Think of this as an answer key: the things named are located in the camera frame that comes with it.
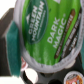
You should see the green lid kcup pod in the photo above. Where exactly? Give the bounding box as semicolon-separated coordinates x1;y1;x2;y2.
14;0;83;73

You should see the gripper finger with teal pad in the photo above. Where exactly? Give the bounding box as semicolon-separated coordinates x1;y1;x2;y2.
6;21;21;76

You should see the black kcup holder drawer unit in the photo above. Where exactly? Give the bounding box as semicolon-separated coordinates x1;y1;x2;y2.
0;8;84;84

